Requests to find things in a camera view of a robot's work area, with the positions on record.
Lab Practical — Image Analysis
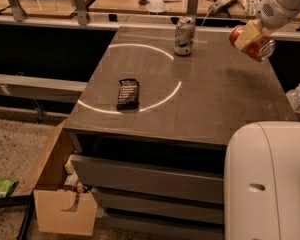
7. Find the cardboard box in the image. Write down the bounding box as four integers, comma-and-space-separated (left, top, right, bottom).
21, 121, 97, 236

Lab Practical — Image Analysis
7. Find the red white snack packet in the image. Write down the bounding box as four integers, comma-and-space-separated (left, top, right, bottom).
242, 0, 260, 16

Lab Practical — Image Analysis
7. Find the grey metal bracket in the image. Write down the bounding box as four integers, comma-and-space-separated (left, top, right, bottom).
74, 0, 90, 26
8, 0, 27, 22
187, 0, 199, 17

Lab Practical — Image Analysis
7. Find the grey metal bracket right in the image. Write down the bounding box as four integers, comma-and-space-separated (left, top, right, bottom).
187, 0, 199, 17

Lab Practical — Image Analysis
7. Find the white bowl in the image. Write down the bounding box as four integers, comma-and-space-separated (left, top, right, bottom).
146, 0, 166, 13

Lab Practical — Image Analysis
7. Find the white power strip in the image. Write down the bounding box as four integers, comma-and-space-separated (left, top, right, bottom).
208, 0, 238, 14

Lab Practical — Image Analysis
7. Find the green chip bag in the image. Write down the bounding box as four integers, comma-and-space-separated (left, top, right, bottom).
0, 178, 18, 198

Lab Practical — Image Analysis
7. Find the black snack bar wrapper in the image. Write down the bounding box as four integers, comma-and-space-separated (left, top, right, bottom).
116, 78, 139, 110

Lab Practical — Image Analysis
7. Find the clear sanitizer bottle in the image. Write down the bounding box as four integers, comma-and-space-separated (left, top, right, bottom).
286, 83, 300, 110

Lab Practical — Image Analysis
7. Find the grey metal bracket left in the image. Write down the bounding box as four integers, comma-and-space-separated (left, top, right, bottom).
8, 0, 27, 22

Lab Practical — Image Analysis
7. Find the grey metal bracket middle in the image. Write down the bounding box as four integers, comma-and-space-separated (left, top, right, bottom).
74, 0, 90, 26

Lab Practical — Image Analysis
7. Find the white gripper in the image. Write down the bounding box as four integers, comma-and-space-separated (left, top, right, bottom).
234, 0, 300, 50

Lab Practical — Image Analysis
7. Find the green and white soda can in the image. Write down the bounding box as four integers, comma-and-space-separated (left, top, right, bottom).
174, 17, 195, 56

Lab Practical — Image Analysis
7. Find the red coke can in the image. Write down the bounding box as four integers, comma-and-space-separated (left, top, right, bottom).
229, 25, 276, 62

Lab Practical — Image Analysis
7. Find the grey drawer cabinet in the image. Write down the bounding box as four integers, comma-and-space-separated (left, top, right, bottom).
65, 27, 295, 240

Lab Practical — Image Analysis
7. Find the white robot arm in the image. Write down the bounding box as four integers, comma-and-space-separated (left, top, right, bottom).
224, 0, 300, 240

